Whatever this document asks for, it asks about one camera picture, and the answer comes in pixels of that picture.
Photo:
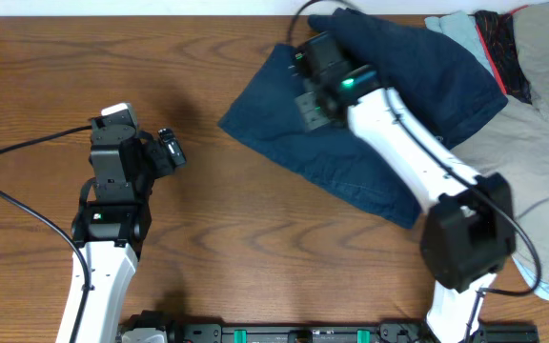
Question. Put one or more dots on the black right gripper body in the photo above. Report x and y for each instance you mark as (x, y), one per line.
(315, 107)

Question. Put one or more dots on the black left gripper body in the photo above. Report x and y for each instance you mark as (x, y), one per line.
(159, 164)

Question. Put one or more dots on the dark blue denim shorts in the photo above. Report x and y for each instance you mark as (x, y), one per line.
(442, 83)

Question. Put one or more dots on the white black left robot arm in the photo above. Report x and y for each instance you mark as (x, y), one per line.
(113, 220)

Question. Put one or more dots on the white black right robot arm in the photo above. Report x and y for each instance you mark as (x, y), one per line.
(467, 235)

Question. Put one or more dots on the black red patterned garment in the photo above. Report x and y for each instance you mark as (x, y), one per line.
(496, 34)

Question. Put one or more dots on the khaki grey shorts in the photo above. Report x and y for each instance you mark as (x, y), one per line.
(516, 141)

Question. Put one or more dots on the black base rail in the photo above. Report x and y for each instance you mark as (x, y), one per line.
(157, 327)

